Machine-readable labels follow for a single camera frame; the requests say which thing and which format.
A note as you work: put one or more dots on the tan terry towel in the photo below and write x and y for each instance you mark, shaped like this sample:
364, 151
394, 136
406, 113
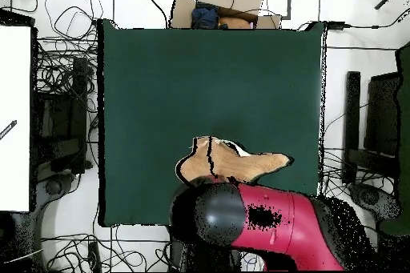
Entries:
230, 162

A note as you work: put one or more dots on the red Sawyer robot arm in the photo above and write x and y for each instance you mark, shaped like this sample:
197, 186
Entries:
288, 221

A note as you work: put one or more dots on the dark green table cloth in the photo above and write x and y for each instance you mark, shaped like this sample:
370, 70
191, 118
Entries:
144, 61

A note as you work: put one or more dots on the orange garment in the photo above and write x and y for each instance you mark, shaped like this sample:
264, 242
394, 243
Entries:
235, 23

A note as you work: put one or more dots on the dark blue garment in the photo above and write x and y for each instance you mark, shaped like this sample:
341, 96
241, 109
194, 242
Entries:
205, 16

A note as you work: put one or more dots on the black equipment stand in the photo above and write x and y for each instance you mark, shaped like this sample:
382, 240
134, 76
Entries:
64, 119

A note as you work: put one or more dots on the black upright bar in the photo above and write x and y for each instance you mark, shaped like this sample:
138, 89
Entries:
351, 109

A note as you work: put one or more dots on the black power strip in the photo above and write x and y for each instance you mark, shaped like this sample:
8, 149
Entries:
94, 255

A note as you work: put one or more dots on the black power adapter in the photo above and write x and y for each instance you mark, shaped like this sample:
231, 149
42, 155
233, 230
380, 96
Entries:
335, 24

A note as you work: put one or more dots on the white panel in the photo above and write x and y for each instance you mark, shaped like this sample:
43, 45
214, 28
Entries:
14, 109

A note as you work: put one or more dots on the black marker pen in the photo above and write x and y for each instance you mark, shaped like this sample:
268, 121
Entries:
8, 129

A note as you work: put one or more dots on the green cloth covered furniture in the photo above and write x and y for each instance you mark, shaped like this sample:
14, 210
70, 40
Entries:
404, 125

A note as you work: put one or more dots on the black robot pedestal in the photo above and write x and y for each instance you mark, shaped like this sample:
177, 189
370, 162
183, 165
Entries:
205, 260

